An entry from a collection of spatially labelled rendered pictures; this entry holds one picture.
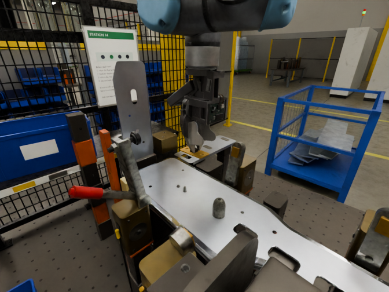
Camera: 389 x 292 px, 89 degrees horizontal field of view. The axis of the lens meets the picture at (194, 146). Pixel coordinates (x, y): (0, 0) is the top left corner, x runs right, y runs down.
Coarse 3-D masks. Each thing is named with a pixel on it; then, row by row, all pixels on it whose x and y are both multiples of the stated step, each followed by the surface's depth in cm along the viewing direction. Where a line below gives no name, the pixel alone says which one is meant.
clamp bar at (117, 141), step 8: (120, 136) 39; (136, 136) 39; (112, 144) 37; (120, 144) 37; (128, 144) 38; (136, 144) 41; (120, 152) 38; (128, 152) 38; (120, 160) 40; (128, 160) 39; (128, 168) 39; (136, 168) 41; (128, 176) 41; (136, 176) 41; (128, 184) 44; (136, 184) 42; (136, 192) 43; (144, 192) 44
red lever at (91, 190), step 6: (78, 186) 36; (72, 192) 34; (78, 192) 35; (84, 192) 36; (90, 192) 36; (96, 192) 37; (102, 192) 38; (108, 192) 39; (114, 192) 40; (120, 192) 42; (126, 192) 43; (132, 192) 44; (78, 198) 35; (84, 198) 36; (90, 198) 37; (96, 198) 38; (108, 198) 40; (114, 198) 41; (120, 198) 42; (126, 198) 43; (132, 198) 44
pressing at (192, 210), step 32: (160, 192) 57; (192, 192) 57; (224, 192) 57; (192, 224) 46; (224, 224) 46; (256, 224) 46; (256, 256) 39; (320, 256) 39; (352, 288) 34; (384, 288) 34
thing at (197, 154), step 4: (184, 148) 57; (188, 148) 57; (196, 148) 55; (188, 152) 55; (192, 152) 54; (196, 152) 54; (200, 152) 54; (204, 152) 54; (196, 156) 52; (200, 156) 52; (204, 156) 52
